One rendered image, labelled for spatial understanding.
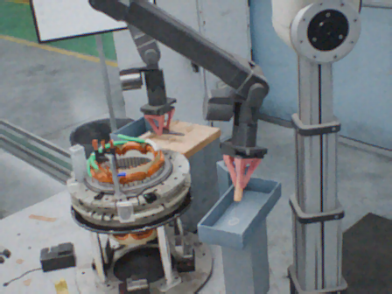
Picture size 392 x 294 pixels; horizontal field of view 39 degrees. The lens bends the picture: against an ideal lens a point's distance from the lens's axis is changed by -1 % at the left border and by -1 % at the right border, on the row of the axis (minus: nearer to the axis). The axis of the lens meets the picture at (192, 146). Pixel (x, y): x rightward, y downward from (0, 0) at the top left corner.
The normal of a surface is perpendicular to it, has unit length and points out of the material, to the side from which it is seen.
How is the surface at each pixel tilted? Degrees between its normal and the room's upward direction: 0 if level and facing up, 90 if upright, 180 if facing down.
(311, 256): 90
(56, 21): 83
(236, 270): 90
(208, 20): 90
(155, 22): 101
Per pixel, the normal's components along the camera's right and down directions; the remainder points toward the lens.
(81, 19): 0.25, 0.27
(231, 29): 0.68, 0.25
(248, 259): -0.47, 0.41
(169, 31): 0.15, 0.57
